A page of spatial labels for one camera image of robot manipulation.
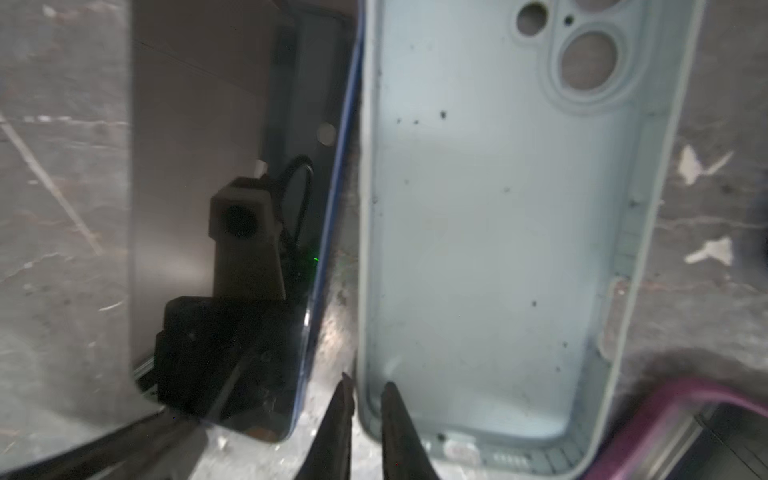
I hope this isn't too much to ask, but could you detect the cased phone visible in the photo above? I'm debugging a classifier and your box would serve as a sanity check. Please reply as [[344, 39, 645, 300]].
[[129, 1, 364, 443]]

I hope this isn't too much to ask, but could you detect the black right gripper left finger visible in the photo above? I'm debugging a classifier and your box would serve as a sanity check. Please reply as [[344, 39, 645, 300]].
[[294, 373, 355, 480]]

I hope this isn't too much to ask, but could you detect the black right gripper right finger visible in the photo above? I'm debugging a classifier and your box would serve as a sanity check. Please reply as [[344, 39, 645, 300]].
[[381, 382, 440, 480]]

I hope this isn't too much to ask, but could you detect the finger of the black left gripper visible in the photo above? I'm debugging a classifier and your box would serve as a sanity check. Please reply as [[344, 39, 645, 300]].
[[1, 409, 207, 479]]

